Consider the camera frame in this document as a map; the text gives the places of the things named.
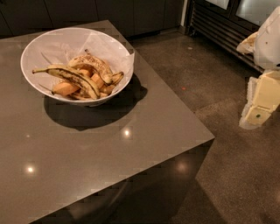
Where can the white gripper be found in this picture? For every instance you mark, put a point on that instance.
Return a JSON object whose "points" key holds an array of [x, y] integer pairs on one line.
{"points": [[268, 44]]}

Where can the spotted yellow banana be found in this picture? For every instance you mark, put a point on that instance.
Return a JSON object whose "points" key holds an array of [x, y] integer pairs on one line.
{"points": [[88, 60]]}

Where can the small dark banana piece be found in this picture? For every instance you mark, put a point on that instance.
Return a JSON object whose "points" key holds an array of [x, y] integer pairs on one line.
{"points": [[117, 77]]}

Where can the dark bruised banana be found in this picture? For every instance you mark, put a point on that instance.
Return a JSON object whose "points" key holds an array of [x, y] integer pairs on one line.
{"points": [[72, 75]]}

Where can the white bowl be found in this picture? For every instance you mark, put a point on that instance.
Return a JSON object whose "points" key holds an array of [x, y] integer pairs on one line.
{"points": [[43, 82]]}

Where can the white paper liner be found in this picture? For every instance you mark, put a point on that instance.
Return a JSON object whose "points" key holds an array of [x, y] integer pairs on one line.
{"points": [[64, 44]]}

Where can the dark base cabinets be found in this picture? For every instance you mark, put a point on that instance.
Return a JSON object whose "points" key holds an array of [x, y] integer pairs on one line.
{"points": [[130, 17]]}

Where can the orange fruit piece centre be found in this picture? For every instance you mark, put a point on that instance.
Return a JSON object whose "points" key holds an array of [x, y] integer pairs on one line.
{"points": [[97, 80]]}

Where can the orange fruit piece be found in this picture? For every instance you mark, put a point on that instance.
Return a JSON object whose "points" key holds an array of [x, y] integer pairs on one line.
{"points": [[64, 88], [97, 80]]}

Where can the orange fruit piece left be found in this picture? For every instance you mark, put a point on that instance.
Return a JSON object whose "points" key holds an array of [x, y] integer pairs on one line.
{"points": [[64, 88]]}

